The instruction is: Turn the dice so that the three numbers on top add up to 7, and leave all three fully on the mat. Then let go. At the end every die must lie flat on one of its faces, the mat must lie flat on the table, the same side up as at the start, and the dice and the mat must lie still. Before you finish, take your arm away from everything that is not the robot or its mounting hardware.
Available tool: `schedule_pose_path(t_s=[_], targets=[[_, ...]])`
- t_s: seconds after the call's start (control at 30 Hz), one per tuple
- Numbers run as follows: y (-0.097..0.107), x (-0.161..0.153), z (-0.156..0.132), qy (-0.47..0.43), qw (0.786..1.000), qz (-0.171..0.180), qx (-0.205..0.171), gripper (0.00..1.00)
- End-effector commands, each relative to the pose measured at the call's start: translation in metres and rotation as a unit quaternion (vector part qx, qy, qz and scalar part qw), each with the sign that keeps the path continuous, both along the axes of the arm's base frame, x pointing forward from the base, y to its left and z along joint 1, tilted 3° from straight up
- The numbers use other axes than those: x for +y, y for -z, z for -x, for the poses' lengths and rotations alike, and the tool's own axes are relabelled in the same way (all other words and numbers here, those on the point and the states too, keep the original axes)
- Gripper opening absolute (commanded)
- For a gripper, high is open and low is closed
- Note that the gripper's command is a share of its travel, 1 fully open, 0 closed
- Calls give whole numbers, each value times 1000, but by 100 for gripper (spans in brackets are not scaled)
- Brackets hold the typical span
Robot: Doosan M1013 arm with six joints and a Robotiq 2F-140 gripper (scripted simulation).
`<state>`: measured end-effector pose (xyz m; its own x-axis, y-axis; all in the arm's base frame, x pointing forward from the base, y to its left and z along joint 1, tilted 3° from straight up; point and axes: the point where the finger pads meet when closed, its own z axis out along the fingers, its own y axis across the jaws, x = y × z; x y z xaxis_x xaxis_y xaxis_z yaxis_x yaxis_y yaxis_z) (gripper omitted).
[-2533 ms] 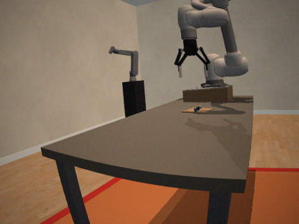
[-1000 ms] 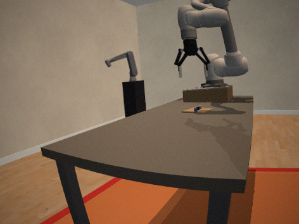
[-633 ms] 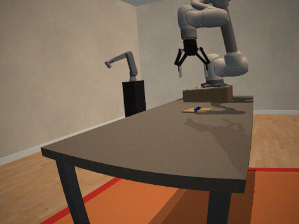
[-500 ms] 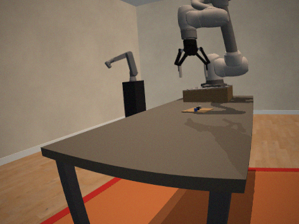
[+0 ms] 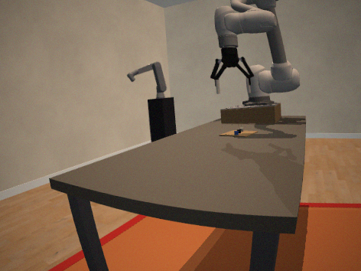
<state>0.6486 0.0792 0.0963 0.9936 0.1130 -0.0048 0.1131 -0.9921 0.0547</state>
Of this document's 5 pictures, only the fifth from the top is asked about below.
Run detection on orange flat mat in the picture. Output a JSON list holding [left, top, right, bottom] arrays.
[[219, 130, 258, 137]]

